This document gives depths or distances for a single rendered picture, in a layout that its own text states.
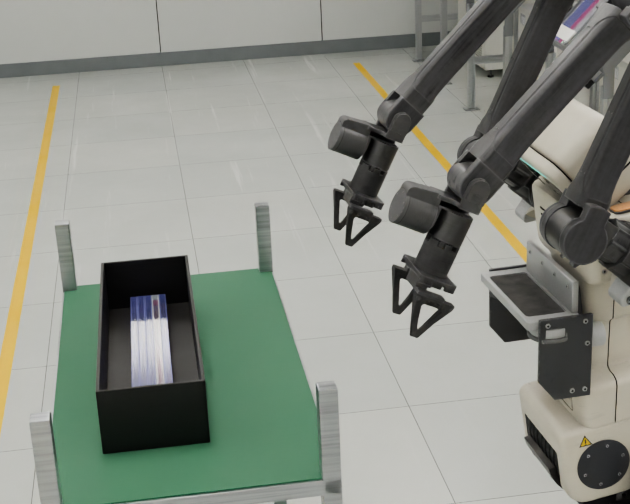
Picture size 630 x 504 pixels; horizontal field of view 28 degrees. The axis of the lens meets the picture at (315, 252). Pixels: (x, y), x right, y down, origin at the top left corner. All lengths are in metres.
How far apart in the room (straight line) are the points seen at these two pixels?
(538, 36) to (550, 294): 0.48
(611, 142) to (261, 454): 0.74
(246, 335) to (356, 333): 2.29
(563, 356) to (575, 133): 0.40
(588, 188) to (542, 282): 0.38
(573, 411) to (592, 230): 0.48
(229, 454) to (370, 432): 2.02
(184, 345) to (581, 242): 0.78
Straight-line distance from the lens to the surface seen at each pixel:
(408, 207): 1.94
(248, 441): 2.04
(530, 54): 2.42
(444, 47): 2.36
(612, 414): 2.38
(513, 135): 1.96
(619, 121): 2.03
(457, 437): 3.98
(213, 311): 2.53
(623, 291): 2.13
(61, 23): 9.34
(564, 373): 2.28
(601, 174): 2.04
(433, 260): 1.98
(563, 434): 2.37
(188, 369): 2.27
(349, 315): 4.83
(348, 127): 2.34
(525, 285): 2.38
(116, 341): 2.41
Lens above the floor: 1.95
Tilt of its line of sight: 21 degrees down
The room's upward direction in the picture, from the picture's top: 3 degrees counter-clockwise
